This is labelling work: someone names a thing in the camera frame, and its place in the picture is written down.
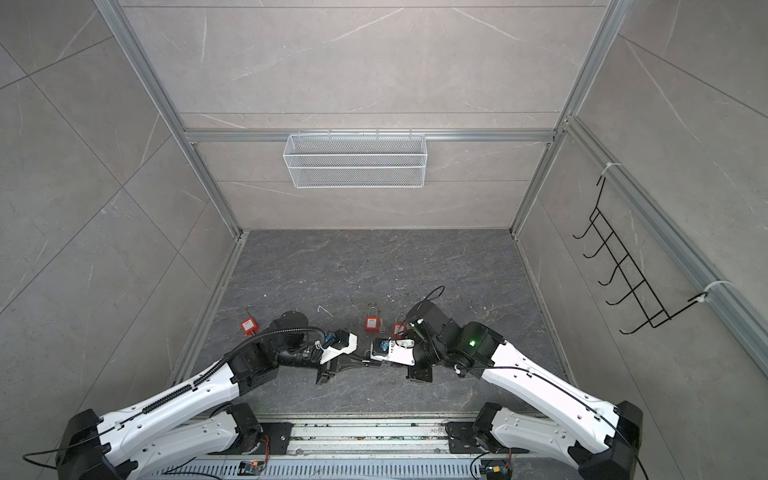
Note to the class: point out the red padlock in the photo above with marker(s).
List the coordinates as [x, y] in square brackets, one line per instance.
[249, 326]
[373, 323]
[399, 326]

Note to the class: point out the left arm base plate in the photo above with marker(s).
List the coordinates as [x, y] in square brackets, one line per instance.
[272, 436]

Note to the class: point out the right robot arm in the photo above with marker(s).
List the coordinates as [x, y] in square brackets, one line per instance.
[599, 439]

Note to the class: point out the white slotted cable duct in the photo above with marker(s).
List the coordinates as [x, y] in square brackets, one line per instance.
[378, 468]

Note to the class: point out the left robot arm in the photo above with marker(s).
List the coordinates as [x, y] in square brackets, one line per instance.
[201, 415]

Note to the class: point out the black wire hook rack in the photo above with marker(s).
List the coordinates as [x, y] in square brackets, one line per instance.
[628, 272]

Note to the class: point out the white wire mesh basket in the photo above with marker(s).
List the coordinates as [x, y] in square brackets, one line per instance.
[334, 160]

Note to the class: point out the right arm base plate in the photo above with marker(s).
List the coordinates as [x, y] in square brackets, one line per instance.
[463, 440]

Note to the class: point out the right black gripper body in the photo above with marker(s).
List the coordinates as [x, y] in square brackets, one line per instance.
[426, 356]

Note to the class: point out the aluminium mounting rail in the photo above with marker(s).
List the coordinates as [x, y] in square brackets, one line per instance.
[329, 436]

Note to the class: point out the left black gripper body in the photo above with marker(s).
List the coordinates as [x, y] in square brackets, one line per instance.
[307, 357]

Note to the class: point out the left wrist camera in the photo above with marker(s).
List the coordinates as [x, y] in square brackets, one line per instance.
[337, 343]

